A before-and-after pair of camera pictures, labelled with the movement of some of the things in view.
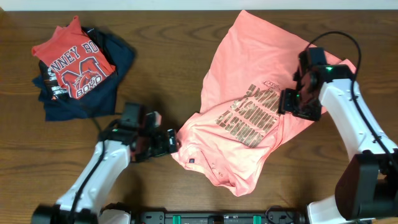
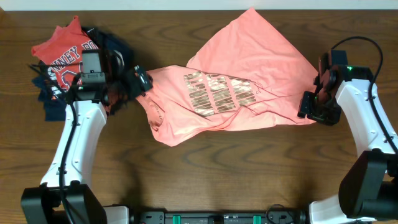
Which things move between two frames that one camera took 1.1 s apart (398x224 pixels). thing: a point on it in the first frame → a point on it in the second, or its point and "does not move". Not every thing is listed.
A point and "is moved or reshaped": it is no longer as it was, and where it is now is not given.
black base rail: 273,217 does not move
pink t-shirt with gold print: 239,136 is moved or reshaped
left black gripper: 162,148 → 135,89
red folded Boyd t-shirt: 78,63 does not move
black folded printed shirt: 55,91 does not move
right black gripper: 286,104 → 305,109
